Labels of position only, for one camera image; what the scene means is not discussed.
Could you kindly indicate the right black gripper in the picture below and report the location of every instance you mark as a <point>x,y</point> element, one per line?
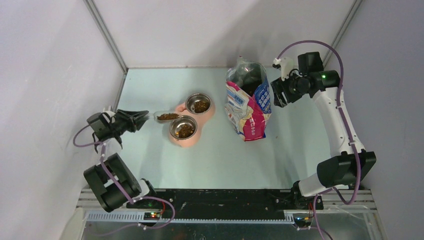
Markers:
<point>278,86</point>

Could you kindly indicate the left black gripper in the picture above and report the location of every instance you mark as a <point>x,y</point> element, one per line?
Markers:
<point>134,119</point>

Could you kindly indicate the clear plastic scoop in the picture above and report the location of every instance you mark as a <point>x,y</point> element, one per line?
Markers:
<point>156,113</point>

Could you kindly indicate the pink pet food bag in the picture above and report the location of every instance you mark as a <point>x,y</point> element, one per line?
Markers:
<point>248,99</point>

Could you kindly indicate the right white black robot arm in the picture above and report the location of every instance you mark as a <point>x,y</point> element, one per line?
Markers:
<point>349,160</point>

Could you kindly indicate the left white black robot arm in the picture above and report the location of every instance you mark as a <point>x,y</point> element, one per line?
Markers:
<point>111,180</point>

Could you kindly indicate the brown kibble pet food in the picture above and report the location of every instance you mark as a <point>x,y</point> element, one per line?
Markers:
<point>167,116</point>

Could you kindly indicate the near steel bowl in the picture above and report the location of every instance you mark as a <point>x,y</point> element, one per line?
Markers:
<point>183,128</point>

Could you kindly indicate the steel bowl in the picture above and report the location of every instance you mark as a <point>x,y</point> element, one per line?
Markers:
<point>198,103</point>
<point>183,128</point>

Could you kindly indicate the far steel bowl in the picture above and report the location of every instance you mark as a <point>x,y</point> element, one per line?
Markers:
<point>198,103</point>

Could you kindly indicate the pink double bowl feeder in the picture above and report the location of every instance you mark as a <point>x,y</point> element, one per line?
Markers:
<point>201,120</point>

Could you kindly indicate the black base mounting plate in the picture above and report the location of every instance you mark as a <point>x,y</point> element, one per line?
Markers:
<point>228,204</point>

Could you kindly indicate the left controller board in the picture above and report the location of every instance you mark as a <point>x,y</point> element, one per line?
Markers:
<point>152,216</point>

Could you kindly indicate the controller board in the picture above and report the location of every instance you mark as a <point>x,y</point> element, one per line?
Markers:
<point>303,222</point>
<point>152,216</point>

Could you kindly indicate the right controller board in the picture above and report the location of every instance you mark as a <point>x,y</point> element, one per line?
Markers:
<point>303,222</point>

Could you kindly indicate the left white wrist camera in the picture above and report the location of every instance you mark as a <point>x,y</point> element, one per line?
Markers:
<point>108,111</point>

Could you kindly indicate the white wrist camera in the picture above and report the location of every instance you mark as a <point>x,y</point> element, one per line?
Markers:
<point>285,65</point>
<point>108,111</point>

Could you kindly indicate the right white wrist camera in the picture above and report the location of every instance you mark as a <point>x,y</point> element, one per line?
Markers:
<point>285,65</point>

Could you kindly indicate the right corner aluminium post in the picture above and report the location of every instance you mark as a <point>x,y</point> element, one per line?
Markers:
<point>349,17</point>

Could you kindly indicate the corner aluminium post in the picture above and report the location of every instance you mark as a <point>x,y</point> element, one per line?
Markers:
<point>349,17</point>
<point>103,28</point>

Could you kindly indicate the left corner aluminium post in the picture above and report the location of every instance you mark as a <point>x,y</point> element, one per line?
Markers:
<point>103,28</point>

